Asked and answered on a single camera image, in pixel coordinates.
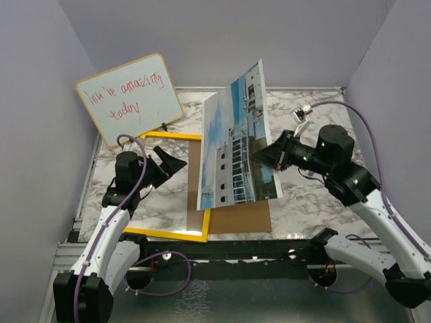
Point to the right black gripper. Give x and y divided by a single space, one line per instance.
276 154

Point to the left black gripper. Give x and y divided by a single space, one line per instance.
170 165

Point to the photo of white building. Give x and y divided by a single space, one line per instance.
235 126

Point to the small whiteboard yellow rim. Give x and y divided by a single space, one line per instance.
131 99

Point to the yellow picture frame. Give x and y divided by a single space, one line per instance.
176 235

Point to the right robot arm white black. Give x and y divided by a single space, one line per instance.
405 272

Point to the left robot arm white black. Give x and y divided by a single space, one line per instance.
85 293

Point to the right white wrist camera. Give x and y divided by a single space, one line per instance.
301 113

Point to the brown frame backing board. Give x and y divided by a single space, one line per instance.
248 218

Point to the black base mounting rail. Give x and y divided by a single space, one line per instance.
244 259

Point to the aluminium extrusion rail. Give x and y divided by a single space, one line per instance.
66 255

